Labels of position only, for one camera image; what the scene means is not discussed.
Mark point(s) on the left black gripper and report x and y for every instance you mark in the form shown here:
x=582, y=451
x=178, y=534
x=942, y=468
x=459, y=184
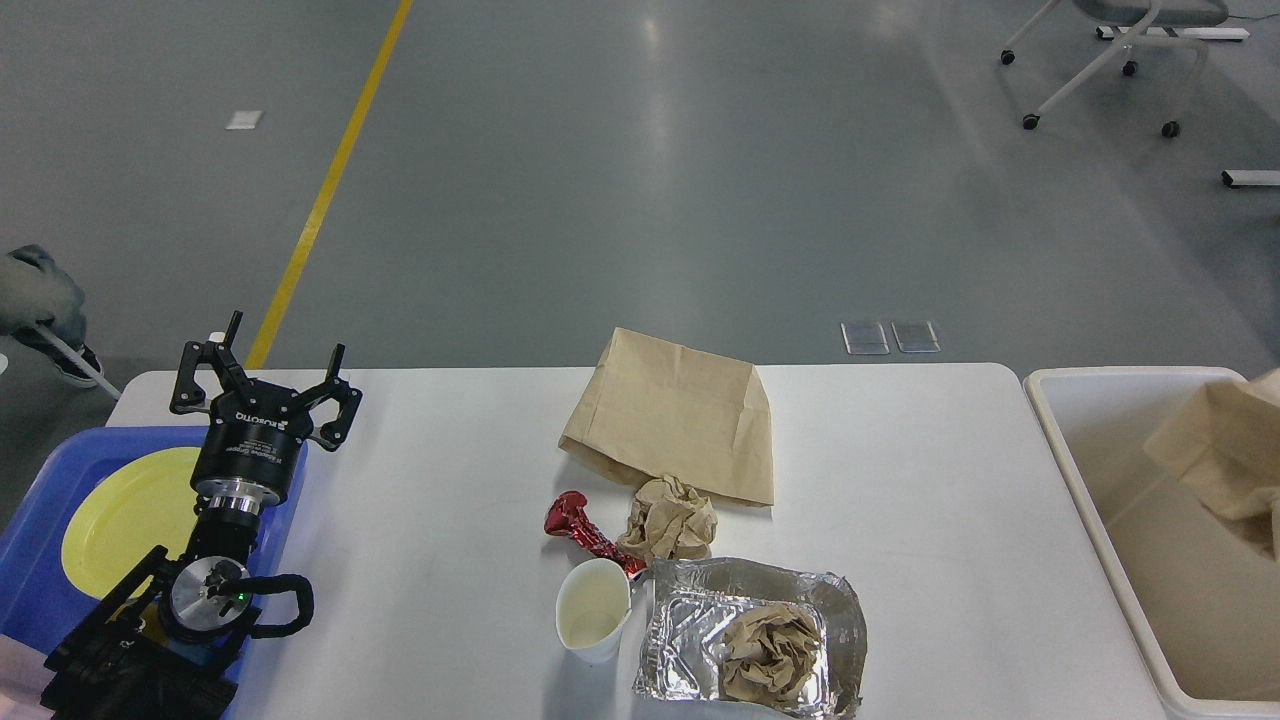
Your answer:
x=250, y=450

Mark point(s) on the yellow plastic plate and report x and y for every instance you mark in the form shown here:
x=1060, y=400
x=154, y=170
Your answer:
x=145, y=503

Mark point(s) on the large brown paper bag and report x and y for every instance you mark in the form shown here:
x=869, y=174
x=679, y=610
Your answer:
x=654, y=409

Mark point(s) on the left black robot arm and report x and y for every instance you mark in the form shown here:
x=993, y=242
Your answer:
x=160, y=644

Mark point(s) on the black white sneaker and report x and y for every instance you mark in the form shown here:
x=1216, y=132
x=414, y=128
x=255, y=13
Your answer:
x=71, y=371

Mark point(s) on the person leg in jeans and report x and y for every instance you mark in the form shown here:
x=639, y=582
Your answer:
x=36, y=291

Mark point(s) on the red foil wrapper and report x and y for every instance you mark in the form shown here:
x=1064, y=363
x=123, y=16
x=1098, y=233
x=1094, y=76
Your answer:
x=567, y=518

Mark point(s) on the white paper cup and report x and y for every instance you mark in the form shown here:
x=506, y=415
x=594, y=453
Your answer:
x=592, y=605

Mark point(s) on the crumpled brown paper ball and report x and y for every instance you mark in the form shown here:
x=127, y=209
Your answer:
x=669, y=520

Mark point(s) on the aluminium foil tray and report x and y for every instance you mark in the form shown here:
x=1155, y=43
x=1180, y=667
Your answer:
x=694, y=601

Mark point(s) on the crumpled paper in tray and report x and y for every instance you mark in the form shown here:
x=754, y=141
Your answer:
x=769, y=655

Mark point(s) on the left floor outlet plate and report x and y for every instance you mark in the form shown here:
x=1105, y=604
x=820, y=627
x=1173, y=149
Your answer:
x=865, y=338

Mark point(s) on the floor outlet plate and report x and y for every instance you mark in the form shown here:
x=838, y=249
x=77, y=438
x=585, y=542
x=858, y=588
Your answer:
x=865, y=338
x=916, y=337

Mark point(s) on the right floor outlet plate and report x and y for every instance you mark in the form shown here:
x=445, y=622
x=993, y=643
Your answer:
x=916, y=337

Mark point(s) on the office chair with castors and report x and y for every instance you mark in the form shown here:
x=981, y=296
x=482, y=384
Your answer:
x=1143, y=23

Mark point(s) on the white plastic bin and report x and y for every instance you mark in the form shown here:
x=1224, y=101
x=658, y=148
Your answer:
x=1202, y=606

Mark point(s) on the white bar on floor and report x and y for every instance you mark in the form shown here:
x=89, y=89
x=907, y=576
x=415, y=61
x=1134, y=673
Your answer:
x=1238, y=178

